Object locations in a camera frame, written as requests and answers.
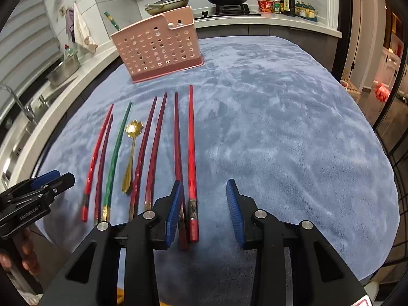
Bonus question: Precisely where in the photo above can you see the window blind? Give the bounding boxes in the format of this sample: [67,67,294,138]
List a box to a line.
[0,0,64,115]

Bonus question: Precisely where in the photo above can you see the dark red chopstick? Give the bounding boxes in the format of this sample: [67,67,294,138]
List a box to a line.
[128,96,158,222]
[144,92,168,212]

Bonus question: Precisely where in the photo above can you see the spice jar set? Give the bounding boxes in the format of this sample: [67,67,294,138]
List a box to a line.
[295,1,319,23]

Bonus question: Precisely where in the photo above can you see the beige frying pan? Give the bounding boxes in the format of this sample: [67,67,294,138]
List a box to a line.
[144,0,191,16]

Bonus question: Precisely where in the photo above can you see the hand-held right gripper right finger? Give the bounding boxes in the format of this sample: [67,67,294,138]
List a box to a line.
[226,178,365,306]

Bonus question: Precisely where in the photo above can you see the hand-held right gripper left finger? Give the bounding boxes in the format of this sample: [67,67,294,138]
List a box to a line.
[38,180,186,306]

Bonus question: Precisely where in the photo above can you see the person's left hand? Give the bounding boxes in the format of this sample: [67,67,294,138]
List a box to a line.
[0,228,42,278]

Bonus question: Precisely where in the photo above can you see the chrome faucet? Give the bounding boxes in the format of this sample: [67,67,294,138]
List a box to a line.
[0,84,36,125]

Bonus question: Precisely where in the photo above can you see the gold flower spoon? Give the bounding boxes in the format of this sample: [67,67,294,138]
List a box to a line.
[122,119,145,196]

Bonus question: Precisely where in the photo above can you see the red box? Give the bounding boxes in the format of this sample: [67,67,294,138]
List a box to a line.
[375,83,393,102]

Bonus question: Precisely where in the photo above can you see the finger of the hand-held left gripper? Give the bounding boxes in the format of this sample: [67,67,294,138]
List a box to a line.
[32,172,76,202]
[29,170,62,190]

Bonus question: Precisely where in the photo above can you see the green and red chopsticks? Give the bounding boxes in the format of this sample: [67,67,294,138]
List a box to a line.
[94,114,114,225]

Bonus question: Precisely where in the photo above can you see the white hanging towel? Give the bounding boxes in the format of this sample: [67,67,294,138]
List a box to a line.
[73,3,99,55]

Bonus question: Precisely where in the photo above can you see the purple cloth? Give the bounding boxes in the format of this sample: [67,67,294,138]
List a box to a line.
[65,6,77,43]

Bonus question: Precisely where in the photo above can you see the steel sink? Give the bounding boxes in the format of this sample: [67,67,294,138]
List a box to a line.
[6,80,75,154]

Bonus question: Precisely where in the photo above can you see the pink perforated utensil holder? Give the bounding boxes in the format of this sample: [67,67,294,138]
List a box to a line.
[110,5,205,84]

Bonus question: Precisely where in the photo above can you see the black gas stove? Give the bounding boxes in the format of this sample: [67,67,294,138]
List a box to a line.
[193,3,260,19]

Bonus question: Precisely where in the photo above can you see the green chopstick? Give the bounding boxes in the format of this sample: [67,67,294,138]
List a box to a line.
[102,101,132,223]
[104,11,121,32]

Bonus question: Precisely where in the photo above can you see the steel colander bowl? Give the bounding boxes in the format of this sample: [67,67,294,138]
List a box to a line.
[46,54,81,87]

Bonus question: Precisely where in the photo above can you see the blue fleece blanket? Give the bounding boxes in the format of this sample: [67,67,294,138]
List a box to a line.
[33,35,400,306]

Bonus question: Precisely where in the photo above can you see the white cabinet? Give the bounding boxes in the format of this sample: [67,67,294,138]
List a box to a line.
[384,48,403,71]

